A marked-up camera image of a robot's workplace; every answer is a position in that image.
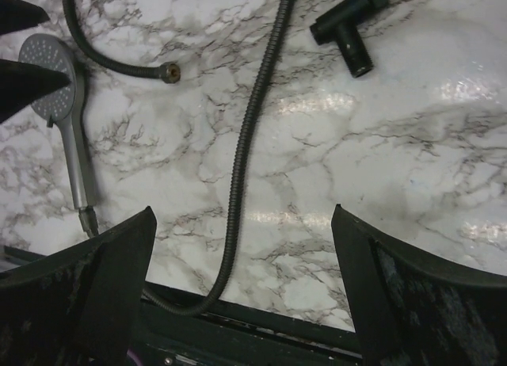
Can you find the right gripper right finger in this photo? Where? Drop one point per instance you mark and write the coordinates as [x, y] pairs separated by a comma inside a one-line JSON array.
[[410, 307]]

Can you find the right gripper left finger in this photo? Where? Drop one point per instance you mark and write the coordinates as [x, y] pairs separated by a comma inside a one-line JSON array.
[[80, 304]]

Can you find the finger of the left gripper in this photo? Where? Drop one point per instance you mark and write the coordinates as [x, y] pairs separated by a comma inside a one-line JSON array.
[[18, 15], [24, 83]]

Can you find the grey shower head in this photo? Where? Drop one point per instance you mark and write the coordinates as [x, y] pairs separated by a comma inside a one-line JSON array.
[[64, 108]]

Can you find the black T-shaped fitting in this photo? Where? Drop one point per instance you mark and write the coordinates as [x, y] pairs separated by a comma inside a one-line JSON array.
[[339, 25]]

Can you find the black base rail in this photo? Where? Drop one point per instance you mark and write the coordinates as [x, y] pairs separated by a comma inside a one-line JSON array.
[[159, 338]]

